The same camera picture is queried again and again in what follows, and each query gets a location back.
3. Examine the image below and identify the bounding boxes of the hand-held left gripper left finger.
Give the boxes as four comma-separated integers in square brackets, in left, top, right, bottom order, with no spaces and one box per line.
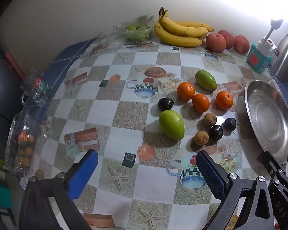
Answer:
[19,149,99,230]

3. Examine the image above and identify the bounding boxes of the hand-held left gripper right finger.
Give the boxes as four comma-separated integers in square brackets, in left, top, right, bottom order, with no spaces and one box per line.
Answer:
[196,150,275,230]

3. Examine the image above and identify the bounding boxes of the small brown fruit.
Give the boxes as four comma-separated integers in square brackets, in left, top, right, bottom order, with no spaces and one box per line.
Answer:
[203,113,217,128]
[194,131,209,146]

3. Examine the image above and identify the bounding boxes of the round steel plate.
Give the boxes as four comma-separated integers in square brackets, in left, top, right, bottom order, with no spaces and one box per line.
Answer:
[244,80,288,164]

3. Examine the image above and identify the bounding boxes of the black plum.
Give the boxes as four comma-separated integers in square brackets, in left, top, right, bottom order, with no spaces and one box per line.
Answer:
[158,98,174,112]
[224,117,252,131]
[208,125,223,140]

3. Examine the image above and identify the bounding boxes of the large green mango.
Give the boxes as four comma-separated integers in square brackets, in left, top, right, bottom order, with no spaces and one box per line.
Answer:
[158,110,185,140]

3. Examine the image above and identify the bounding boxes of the orange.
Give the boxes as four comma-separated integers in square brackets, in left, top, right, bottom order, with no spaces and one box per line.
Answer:
[177,82,195,101]
[192,93,210,113]
[215,90,234,111]

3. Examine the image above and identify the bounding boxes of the small green mango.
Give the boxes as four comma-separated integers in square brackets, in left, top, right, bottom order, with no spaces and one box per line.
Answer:
[195,70,217,91]

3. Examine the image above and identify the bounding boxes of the printed checkered tablecloth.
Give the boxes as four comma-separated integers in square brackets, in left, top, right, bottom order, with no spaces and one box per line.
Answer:
[19,37,288,230]

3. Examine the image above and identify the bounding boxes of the clear jar of kumquats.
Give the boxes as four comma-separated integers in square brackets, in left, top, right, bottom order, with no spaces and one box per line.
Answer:
[4,112,42,174]

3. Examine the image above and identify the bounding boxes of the teal plastic item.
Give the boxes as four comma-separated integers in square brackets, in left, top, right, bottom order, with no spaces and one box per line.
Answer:
[0,184,13,209]

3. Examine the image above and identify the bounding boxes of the glass mug with logo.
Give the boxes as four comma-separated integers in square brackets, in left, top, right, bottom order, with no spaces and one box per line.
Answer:
[20,69,54,108]

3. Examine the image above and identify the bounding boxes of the steel thermos jug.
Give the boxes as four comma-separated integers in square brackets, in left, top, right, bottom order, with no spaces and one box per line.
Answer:
[270,27,288,82]

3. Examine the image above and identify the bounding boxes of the red apple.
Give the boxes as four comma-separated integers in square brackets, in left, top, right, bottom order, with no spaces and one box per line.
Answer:
[205,33,227,53]
[218,30,235,49]
[234,35,250,54]

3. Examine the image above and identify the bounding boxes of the dark cabinet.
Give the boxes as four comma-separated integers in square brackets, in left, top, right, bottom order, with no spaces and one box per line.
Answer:
[0,36,22,154]

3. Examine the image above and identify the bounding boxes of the clear plastic clamshell container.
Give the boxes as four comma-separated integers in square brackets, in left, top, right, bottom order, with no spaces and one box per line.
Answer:
[96,21,153,46]

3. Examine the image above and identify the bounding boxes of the bunch of yellow bananas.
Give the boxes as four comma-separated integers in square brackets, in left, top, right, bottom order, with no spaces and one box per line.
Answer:
[154,7,214,48]

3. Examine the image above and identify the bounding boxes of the brown wooden frame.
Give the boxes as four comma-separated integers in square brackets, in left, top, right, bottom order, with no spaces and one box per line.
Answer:
[5,50,27,81]

